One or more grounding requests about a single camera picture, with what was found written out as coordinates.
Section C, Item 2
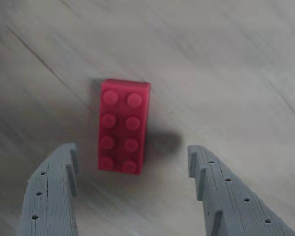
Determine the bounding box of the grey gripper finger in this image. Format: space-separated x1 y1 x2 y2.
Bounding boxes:
20 142 81 236
187 144 295 236

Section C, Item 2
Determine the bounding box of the red lego block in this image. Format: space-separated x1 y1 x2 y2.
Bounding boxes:
97 78 152 176

